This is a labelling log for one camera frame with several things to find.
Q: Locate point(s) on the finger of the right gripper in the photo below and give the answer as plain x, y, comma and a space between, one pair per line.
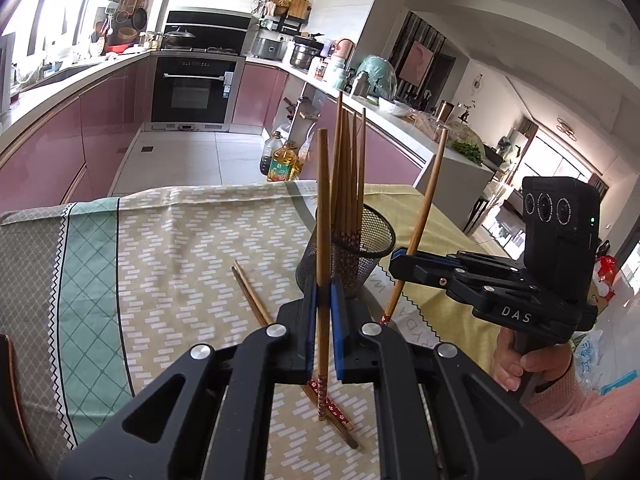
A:
420, 276
401, 259

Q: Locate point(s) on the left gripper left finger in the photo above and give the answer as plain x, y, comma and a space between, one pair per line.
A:
206, 417

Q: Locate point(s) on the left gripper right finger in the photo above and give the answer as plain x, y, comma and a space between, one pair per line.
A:
440, 416

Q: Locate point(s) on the black mesh utensil holder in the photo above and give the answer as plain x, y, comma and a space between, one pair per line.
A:
353, 262

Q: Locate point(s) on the long chopstick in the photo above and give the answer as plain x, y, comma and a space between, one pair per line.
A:
421, 222

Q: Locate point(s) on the wooden chopstick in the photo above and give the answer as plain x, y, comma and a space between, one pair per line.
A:
323, 273

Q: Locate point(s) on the right pink sleeve forearm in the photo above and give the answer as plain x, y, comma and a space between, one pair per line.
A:
592, 426

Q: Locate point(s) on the pink kitchen cabinets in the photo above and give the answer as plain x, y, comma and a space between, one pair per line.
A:
93, 143

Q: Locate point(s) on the kitchen window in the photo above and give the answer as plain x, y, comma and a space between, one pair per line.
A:
48, 28

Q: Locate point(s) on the right hand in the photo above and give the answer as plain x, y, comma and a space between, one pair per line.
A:
509, 367

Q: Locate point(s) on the yellow cloth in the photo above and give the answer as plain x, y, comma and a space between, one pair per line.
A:
425, 315

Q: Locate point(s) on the yellow cooking oil bottle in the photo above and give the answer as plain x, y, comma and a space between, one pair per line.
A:
282, 163

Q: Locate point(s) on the patterned beige tablecloth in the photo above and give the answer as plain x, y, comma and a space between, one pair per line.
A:
99, 298

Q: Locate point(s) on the dark oil bottle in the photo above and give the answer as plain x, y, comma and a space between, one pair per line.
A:
271, 145

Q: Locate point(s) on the teal plastic bag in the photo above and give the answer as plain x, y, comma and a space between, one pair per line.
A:
381, 76

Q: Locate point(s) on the pink thermos jug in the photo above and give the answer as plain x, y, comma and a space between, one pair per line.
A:
343, 49

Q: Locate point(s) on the steel stock pot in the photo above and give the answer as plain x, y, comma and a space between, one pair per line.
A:
303, 54

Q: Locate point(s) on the silver rice cooker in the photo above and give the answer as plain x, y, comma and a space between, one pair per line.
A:
268, 49

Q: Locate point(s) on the black built-in oven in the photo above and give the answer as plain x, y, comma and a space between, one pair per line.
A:
195, 91

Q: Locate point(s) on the black range hood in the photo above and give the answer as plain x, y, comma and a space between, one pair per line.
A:
211, 29

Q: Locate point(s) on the wok with lid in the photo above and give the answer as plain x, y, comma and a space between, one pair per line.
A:
177, 40

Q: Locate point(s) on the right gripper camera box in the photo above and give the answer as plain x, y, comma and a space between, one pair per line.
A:
561, 216

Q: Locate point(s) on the black wall rack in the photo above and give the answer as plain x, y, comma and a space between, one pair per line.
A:
286, 17

